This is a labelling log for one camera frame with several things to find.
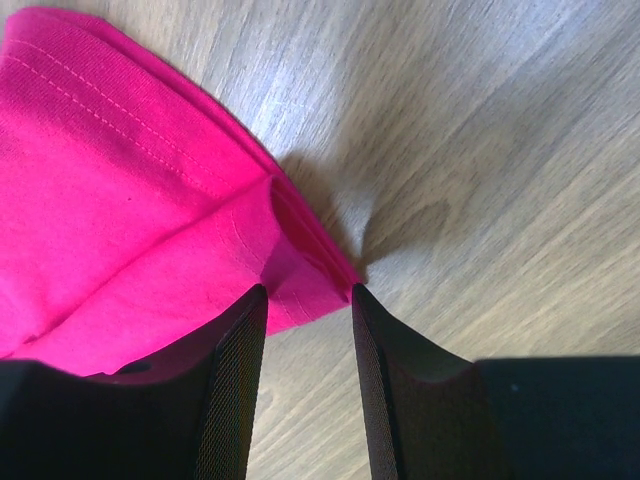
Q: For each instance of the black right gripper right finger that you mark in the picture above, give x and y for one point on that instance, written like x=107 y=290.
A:
x=430 y=414

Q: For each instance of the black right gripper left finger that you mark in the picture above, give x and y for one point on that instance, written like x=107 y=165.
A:
x=183 y=412

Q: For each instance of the pink t-shirt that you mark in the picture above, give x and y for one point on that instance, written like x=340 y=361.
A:
x=134 y=207

